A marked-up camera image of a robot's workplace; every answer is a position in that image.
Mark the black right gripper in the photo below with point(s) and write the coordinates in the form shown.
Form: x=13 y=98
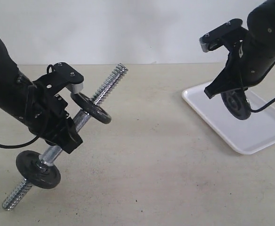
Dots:
x=249 y=61

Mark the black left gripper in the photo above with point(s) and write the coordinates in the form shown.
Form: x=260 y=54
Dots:
x=48 y=119

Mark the black weight plate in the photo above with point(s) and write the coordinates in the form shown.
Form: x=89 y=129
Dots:
x=237 y=104

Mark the chrome dumbbell bar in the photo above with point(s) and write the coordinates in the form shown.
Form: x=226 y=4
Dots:
x=80 y=119

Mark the black plate bar end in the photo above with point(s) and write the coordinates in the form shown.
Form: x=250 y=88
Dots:
x=86 y=104

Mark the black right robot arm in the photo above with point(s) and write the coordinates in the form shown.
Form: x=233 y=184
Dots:
x=260 y=19

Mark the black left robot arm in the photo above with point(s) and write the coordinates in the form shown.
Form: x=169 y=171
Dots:
x=16 y=90

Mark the chrome spin-lock collar nut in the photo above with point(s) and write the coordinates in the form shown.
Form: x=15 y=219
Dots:
x=41 y=166

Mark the white rectangular tray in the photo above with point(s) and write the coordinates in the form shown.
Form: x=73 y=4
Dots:
x=244 y=137

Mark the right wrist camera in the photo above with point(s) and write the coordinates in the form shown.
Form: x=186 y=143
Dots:
x=229 y=32

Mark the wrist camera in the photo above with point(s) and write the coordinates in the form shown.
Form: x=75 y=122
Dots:
x=229 y=32
x=59 y=76

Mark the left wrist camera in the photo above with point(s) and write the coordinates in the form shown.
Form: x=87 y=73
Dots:
x=59 y=76

